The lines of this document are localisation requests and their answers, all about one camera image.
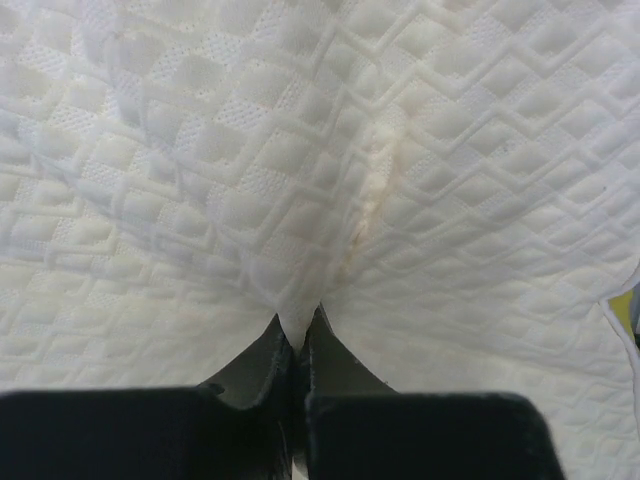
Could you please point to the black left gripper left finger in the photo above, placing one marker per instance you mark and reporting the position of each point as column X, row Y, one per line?
column 231, row 426

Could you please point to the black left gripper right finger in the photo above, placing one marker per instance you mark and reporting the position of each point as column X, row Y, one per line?
column 355, row 426

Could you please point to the cream quilted pillow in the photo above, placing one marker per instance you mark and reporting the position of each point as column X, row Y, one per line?
column 456, row 182

